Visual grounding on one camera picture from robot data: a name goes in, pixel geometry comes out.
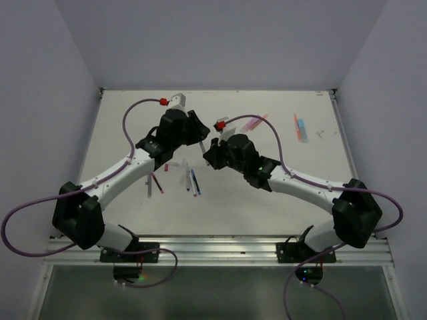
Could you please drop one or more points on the orange pen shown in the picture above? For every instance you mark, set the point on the orange pen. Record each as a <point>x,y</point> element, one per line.
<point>297,127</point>

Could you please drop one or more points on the white blue-tipped marker pen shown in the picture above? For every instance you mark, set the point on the white blue-tipped marker pen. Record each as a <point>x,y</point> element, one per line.
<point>187,177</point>

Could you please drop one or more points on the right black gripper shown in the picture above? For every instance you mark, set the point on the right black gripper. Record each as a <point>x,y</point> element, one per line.
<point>213,154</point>

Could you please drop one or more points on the pink highlighter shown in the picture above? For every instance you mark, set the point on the pink highlighter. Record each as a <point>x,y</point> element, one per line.
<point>250,125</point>

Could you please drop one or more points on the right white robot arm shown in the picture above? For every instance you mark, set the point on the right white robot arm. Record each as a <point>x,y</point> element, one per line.
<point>355,213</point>

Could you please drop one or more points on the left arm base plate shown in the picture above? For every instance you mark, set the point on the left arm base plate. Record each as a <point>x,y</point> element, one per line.
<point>141,252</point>

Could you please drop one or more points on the green capped marker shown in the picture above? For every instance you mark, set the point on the green capped marker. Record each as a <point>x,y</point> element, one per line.
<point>202,147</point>

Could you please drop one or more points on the red pen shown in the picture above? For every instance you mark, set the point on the red pen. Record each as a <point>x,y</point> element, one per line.
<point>153,176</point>

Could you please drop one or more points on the light blue highlighter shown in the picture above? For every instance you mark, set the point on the light blue highlighter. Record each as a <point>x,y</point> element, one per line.
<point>302,131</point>

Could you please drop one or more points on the aluminium rail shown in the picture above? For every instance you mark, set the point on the aluminium rail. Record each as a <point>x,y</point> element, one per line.
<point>242,251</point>

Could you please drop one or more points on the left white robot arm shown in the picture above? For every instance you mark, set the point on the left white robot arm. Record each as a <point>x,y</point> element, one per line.
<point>79,209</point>

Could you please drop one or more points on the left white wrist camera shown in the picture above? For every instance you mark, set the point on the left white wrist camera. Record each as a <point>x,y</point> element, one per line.
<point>178,102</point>

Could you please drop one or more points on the blue pen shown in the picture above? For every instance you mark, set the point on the blue pen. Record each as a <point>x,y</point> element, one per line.
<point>195,182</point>

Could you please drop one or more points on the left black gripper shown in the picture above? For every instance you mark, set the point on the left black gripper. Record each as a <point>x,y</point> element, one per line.
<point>199,131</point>

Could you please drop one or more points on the purple highlighter pen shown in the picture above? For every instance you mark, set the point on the purple highlighter pen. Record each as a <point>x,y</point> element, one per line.
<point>149,186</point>

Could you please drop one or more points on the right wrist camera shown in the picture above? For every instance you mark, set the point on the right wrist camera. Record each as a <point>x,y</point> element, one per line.
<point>225,129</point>

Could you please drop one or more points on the pink capped marker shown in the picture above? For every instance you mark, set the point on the pink capped marker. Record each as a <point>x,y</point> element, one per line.
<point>192,185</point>

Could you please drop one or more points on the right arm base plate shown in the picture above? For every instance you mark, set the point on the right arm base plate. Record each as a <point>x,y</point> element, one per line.
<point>293,252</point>

